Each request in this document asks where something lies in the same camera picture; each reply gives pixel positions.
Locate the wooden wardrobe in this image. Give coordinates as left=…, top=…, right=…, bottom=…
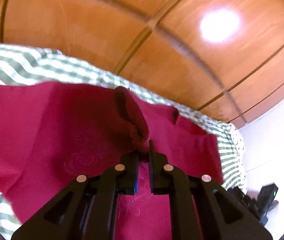
left=0, top=0, right=284, bottom=127

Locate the dark red garment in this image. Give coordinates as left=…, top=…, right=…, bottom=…
left=0, top=82, right=223, bottom=239

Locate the green white checkered bedsheet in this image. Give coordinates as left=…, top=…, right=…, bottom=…
left=0, top=44, right=247, bottom=239

